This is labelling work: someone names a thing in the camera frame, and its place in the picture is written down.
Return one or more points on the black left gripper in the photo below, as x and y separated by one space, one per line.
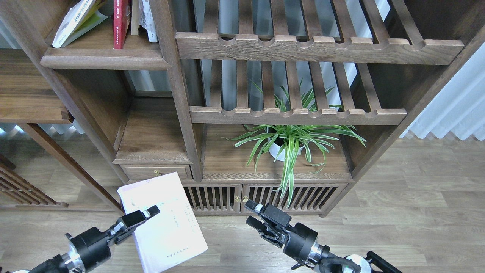
92 248

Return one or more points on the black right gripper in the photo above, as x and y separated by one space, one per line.
298 241

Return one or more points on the pale purple white book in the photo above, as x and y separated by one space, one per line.
172 236

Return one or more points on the yellow cover book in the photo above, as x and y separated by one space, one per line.
81 18

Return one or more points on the red cover book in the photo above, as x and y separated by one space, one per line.
121 21

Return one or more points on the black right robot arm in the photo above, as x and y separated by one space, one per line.
331 263

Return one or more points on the wooden side shelf unit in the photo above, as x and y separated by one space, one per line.
28 100

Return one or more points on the left slatted cabinet door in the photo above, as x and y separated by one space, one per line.
214 199

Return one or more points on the slatted cabinet door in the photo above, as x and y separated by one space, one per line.
214 199
309 198

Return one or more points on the small wooden drawer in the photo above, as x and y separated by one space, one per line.
147 171

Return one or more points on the right slatted cabinet door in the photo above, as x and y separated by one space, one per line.
309 198

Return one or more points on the white plant pot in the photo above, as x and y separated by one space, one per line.
279 142

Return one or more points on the green spider plant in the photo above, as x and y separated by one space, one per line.
307 134

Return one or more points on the dark wooden bookshelf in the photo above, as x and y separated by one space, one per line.
219 65

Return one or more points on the upright white book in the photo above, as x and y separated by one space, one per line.
147 21

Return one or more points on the upright tan book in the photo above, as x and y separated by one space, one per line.
135 18

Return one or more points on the white curtain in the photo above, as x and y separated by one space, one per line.
459 108

